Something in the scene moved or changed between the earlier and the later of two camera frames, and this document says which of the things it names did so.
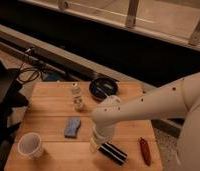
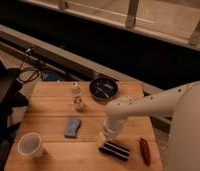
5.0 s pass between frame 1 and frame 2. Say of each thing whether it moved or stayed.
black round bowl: stayed
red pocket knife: stayed
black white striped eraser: moved
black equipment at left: stayed
